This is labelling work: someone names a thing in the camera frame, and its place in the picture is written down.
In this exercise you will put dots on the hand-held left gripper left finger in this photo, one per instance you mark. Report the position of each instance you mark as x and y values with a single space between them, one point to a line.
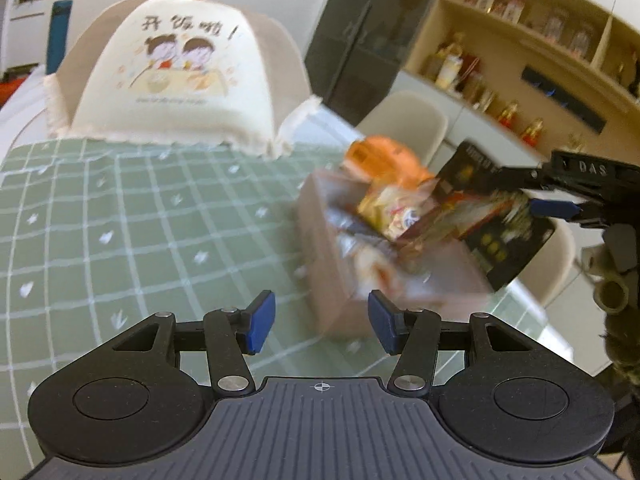
261 321

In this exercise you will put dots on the beige chair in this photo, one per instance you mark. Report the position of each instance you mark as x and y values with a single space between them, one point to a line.
405 120

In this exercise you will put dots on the pink cardboard box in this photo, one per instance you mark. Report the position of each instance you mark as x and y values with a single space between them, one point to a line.
345 285

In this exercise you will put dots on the black snack bag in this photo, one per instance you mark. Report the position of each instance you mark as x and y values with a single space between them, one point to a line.
505 245

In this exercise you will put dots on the yellow bottle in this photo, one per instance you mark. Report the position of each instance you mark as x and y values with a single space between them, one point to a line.
448 71

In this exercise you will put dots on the orange snack bag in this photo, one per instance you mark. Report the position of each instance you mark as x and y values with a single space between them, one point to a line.
385 157

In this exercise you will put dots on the dark glass cabinet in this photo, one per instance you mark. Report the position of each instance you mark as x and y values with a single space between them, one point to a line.
365 35

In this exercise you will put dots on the cartoon print food cover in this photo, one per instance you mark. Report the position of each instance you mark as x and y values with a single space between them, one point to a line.
170 80

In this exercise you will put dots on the green checked tablecloth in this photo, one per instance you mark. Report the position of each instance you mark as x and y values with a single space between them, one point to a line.
125 240

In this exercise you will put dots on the wooden display shelf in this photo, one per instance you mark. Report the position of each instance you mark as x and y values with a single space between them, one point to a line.
540 35

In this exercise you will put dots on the red figurine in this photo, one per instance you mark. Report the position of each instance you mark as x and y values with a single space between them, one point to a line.
508 114
533 131

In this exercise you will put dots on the yellow cartoon snack packet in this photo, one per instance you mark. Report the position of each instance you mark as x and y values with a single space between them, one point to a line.
392 212

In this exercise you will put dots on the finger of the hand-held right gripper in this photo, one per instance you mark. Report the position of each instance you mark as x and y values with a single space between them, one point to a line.
552 207
525 177

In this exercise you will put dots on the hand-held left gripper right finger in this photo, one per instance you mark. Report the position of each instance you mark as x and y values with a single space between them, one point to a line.
382 322

